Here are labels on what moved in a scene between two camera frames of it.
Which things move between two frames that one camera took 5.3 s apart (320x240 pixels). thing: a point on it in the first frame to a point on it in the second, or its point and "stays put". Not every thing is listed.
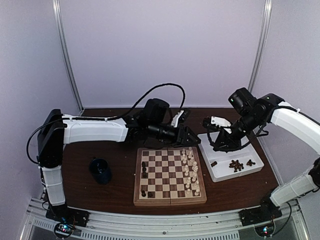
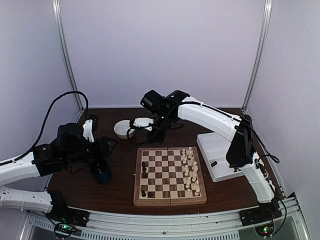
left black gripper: [182, 137] to [103, 142]
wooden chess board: [168, 176] stays put
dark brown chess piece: [143, 165] stays put
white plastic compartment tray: [224, 166] stays put
